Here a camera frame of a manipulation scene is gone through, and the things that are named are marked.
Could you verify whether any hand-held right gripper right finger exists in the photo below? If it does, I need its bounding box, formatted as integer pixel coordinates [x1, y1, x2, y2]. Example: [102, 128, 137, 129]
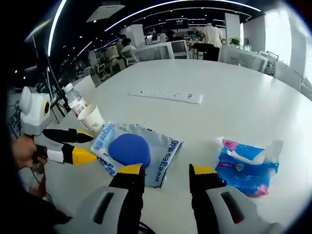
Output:
[189, 163, 264, 234]

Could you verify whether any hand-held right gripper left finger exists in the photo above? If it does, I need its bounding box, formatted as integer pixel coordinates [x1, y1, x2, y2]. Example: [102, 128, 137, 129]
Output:
[75, 163, 146, 234]

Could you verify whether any white paper cup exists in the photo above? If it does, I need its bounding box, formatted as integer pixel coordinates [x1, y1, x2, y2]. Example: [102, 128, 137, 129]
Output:
[77, 104, 106, 137]

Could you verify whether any clear plastic water bottle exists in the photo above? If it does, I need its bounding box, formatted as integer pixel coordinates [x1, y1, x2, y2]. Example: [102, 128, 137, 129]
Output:
[62, 82, 89, 118]

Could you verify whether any blue tissue pack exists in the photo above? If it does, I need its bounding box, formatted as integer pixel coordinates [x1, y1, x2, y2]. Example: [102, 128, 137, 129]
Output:
[214, 137, 285, 198]

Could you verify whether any silver packet with blue puff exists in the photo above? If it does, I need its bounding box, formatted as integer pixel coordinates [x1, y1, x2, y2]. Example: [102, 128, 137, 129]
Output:
[90, 122, 184, 189]

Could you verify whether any person's left hand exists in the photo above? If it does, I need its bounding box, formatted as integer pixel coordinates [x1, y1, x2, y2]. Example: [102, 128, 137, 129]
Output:
[11, 135, 49, 169]

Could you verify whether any person's dark clothing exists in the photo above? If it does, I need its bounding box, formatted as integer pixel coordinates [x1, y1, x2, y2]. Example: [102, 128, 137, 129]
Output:
[14, 190, 73, 234]

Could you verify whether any white table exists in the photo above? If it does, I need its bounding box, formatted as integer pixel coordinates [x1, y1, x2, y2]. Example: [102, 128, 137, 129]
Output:
[18, 58, 312, 234]

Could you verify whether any ceiling light strip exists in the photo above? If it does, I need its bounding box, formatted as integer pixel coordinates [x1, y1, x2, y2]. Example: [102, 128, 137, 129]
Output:
[47, 0, 68, 57]
[104, 0, 262, 32]

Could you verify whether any white power strip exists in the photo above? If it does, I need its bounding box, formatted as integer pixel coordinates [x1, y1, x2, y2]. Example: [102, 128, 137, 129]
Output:
[127, 87, 204, 105]

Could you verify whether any ceiling air vent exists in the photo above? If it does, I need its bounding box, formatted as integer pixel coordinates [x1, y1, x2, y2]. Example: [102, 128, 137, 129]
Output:
[86, 4, 123, 23]

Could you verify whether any white desk partition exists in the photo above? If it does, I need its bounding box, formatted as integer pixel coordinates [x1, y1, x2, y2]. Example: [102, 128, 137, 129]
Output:
[132, 40, 191, 62]

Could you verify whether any grey office chair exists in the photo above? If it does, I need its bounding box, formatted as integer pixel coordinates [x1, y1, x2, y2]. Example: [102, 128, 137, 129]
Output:
[258, 50, 280, 74]

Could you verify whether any green potted plant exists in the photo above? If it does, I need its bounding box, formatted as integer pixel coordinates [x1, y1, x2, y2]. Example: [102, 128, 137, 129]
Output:
[228, 36, 242, 47]

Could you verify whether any window with white blinds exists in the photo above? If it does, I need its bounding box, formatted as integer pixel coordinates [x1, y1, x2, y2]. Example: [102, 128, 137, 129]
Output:
[264, 9, 293, 67]

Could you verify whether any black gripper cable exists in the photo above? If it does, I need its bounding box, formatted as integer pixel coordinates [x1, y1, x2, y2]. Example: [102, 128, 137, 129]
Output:
[137, 220, 157, 234]

